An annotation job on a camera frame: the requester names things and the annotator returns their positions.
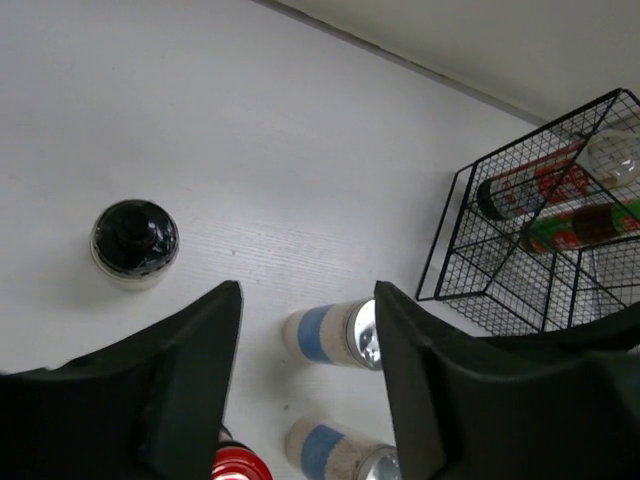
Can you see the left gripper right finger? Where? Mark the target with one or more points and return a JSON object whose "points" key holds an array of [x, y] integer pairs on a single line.
{"points": [[553, 405]]}

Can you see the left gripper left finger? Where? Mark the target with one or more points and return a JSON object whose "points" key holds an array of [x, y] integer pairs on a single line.
{"points": [[149, 406]]}

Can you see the red-lid dark sauce jar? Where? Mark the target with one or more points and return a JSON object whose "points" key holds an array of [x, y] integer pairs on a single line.
{"points": [[235, 461]]}

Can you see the black-cap spice jar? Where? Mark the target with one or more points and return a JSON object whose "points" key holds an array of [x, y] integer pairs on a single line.
{"points": [[134, 243]]}

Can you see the silver-lid blue-label shaker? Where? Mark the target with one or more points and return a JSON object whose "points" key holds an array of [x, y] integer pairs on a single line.
{"points": [[341, 334], [324, 450]]}

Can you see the yellow-cap brown sauce bottle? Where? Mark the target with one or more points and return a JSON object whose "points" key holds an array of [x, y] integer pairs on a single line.
{"points": [[585, 226]]}

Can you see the tall clear black-cap bottle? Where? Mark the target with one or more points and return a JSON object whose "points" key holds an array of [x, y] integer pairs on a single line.
{"points": [[606, 160]]}

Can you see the black wire basket rack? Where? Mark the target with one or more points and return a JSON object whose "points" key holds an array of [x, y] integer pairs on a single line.
{"points": [[477, 266]]}

